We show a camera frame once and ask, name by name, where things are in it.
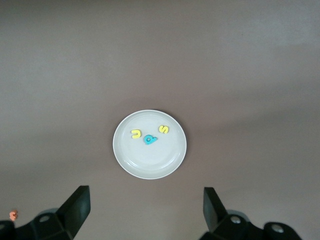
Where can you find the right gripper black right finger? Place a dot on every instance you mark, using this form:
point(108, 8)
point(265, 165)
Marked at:
point(215, 215)

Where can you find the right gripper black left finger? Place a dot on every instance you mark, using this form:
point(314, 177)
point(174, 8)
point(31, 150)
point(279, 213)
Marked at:
point(72, 212)

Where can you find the yellow letter u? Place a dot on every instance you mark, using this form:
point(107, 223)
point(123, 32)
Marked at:
point(135, 137)

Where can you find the beige plate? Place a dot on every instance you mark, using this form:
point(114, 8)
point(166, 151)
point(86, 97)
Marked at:
point(150, 162)

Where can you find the teal letter p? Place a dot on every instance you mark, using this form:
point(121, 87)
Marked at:
point(153, 140)

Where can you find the yellow letter s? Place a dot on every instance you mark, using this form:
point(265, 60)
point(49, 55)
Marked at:
point(163, 129)

